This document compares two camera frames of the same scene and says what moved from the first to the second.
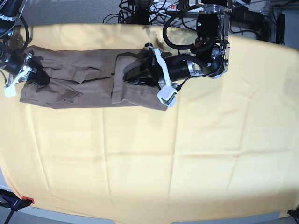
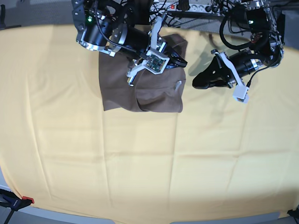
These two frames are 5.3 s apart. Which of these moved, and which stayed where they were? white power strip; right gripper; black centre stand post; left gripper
Moved: right gripper; left gripper
Stayed: white power strip; black centre stand post
